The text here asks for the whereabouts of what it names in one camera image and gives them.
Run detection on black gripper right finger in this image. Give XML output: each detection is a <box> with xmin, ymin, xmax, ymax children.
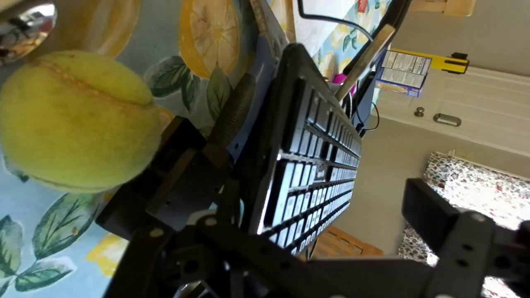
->
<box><xmin>399</xmin><ymin>177</ymin><xmax>530</xmax><ymax>298</ymax></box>

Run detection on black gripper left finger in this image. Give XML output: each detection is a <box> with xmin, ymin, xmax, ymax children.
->
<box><xmin>101</xmin><ymin>179</ymin><xmax>288</xmax><ymax>298</ymax></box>

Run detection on floral cafe curtain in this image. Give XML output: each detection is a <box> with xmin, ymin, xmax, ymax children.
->
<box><xmin>395</xmin><ymin>151</ymin><xmax>530</xmax><ymax>298</ymax></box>

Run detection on black rectangular block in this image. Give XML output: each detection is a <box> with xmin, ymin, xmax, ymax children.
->
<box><xmin>96</xmin><ymin>114</ymin><xmax>238</xmax><ymax>234</ymax></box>

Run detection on oblong metal door plate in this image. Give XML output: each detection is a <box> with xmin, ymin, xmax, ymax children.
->
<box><xmin>432</xmin><ymin>113</ymin><xmax>463</xmax><ymax>129</ymax></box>

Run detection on white panel door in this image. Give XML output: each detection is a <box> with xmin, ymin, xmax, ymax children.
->
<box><xmin>377</xmin><ymin>65</ymin><xmax>530</xmax><ymax>159</ymax></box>

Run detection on small white carton box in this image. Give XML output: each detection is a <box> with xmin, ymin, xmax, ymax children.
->
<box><xmin>377</xmin><ymin>48</ymin><xmax>432</xmax><ymax>96</ymax></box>

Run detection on lemon print tablecloth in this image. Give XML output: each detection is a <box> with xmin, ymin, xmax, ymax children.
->
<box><xmin>0</xmin><ymin>0</ymin><xmax>399</xmax><ymax>298</ymax></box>

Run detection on thin black keyboard cable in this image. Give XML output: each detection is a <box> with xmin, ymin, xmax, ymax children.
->
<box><xmin>296</xmin><ymin>0</ymin><xmax>377</xmax><ymax>43</ymax></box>

